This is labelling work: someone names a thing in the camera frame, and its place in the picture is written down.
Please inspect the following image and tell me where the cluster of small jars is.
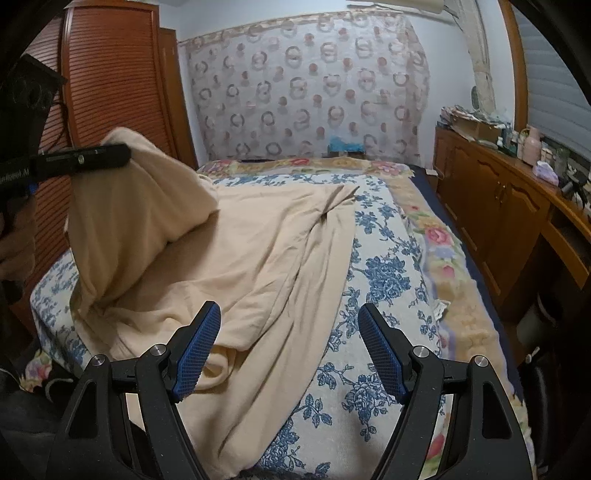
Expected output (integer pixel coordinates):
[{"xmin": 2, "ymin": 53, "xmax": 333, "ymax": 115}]
[{"xmin": 500, "ymin": 128, "xmax": 523, "ymax": 154}]

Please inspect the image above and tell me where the wooden cabinet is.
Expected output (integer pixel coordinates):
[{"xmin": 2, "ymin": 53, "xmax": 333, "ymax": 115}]
[{"xmin": 433, "ymin": 126, "xmax": 591, "ymax": 326}]

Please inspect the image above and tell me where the blue floral blanket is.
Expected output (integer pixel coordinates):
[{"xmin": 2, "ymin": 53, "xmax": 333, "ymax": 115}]
[{"xmin": 30, "ymin": 173, "xmax": 455, "ymax": 480}]

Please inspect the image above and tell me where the beige t-shirt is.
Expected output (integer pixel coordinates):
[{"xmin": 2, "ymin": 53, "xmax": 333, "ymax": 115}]
[{"xmin": 67, "ymin": 127, "xmax": 366, "ymax": 480}]

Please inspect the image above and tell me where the wooden window frame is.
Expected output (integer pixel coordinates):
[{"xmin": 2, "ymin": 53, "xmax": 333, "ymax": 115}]
[{"xmin": 498, "ymin": 0, "xmax": 530, "ymax": 131}]

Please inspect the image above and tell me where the purple soft pouch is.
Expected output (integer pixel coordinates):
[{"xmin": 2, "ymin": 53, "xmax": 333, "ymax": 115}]
[{"xmin": 533, "ymin": 161, "xmax": 561, "ymax": 186}]

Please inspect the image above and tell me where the pink floral blanket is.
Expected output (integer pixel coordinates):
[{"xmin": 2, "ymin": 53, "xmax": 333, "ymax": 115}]
[{"xmin": 23, "ymin": 157, "xmax": 536, "ymax": 467}]

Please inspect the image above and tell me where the thin black cable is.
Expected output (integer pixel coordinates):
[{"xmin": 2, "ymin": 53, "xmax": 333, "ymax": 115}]
[{"xmin": 54, "ymin": 92, "xmax": 75, "ymax": 151}]

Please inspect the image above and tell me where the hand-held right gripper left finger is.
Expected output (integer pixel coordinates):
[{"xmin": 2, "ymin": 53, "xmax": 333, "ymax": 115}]
[{"xmin": 46, "ymin": 301, "xmax": 221, "ymax": 480}]

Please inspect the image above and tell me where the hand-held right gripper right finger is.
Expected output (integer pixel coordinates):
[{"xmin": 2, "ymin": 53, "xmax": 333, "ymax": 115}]
[{"xmin": 359, "ymin": 303, "xmax": 532, "ymax": 480}]

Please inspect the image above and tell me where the dark chair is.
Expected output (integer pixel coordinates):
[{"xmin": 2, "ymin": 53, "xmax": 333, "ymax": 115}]
[{"xmin": 513, "ymin": 277, "xmax": 589, "ymax": 462}]

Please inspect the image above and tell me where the pink bottle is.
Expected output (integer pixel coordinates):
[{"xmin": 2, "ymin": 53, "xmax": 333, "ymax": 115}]
[{"xmin": 522, "ymin": 126, "xmax": 542, "ymax": 165}]

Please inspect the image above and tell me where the teal box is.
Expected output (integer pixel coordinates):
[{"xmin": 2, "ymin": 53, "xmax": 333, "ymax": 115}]
[{"xmin": 328, "ymin": 137, "xmax": 366, "ymax": 158}]

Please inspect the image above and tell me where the cream lace curtain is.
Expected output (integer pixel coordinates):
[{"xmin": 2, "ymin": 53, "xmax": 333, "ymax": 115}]
[{"xmin": 455, "ymin": 0, "xmax": 494, "ymax": 117}]

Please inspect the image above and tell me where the orange louvered wooden wardrobe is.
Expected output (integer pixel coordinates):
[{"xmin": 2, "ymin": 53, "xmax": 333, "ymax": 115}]
[{"xmin": 25, "ymin": 0, "xmax": 198, "ymax": 282}]

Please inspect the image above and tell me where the open cardboard box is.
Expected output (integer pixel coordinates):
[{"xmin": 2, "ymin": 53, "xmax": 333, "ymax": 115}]
[{"xmin": 454, "ymin": 116, "xmax": 502, "ymax": 142}]

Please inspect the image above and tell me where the black tabletop stand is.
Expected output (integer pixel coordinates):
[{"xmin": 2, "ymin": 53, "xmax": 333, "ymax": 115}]
[{"xmin": 560, "ymin": 172, "xmax": 588, "ymax": 205}]

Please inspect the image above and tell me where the ring patterned wall curtain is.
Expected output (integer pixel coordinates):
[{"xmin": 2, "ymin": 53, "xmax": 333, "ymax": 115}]
[{"xmin": 184, "ymin": 13, "xmax": 431, "ymax": 168}]

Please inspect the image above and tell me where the grey window blind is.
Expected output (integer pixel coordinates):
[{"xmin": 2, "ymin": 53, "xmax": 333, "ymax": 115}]
[{"xmin": 512, "ymin": 8, "xmax": 591, "ymax": 160}]

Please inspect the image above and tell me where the white air conditioner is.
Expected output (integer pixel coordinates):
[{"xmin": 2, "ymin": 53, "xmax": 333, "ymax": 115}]
[{"xmin": 346, "ymin": 0, "xmax": 447, "ymax": 13}]

